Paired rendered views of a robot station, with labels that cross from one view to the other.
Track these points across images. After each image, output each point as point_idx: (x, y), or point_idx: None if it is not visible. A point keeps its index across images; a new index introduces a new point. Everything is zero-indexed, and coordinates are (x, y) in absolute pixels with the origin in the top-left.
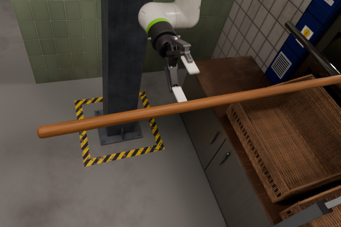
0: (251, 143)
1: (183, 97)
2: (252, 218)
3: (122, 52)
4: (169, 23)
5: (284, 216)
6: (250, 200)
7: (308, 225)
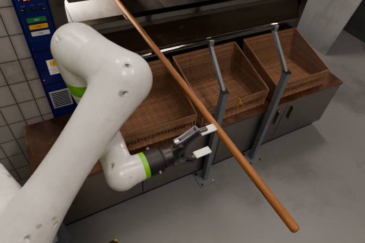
0: (148, 137)
1: (204, 148)
2: (197, 147)
3: None
4: (143, 152)
5: (203, 123)
6: (188, 146)
7: (215, 108)
